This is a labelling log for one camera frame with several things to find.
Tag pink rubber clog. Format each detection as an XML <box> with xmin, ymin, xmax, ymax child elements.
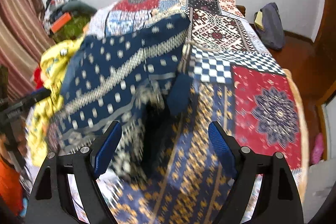
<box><xmin>311</xmin><ymin>132</ymin><xmax>325</xmax><ymax>165</ymax></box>

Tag orange box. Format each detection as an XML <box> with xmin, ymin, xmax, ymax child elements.
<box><xmin>51</xmin><ymin>12</ymin><xmax>72</xmax><ymax>34</ymax></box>

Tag navy patterned garment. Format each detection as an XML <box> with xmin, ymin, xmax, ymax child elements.
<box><xmin>52</xmin><ymin>12</ymin><xmax>190</xmax><ymax>180</ymax></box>

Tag yellow printed cloth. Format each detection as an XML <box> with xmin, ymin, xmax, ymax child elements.
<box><xmin>26</xmin><ymin>36</ymin><xmax>84</xmax><ymax>166</ymax></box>

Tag orange sleeve forearm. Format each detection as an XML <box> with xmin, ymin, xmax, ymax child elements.
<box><xmin>0</xmin><ymin>156</ymin><xmax>23</xmax><ymax>216</ymax></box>

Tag grey blue bag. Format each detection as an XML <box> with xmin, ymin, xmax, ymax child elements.
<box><xmin>253</xmin><ymin>2</ymin><xmax>286</xmax><ymax>51</ymax></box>

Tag white cabinet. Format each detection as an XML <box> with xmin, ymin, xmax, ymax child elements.
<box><xmin>302</xmin><ymin>159</ymin><xmax>336</xmax><ymax>223</ymax></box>

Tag striped pink curtain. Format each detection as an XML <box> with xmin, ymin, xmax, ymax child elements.
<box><xmin>1</xmin><ymin>0</ymin><xmax>55</xmax><ymax>100</ymax></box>

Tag patchwork bed cover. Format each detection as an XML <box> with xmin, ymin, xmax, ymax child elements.
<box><xmin>85</xmin><ymin>0</ymin><xmax>301</xmax><ymax>223</ymax></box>

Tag clutter clothes pile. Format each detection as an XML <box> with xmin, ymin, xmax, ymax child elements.
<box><xmin>42</xmin><ymin>0</ymin><xmax>97</xmax><ymax>43</ymax></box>

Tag beige fleece blanket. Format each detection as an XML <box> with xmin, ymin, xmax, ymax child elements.
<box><xmin>283</xmin><ymin>69</ymin><xmax>310</xmax><ymax>203</ymax></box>

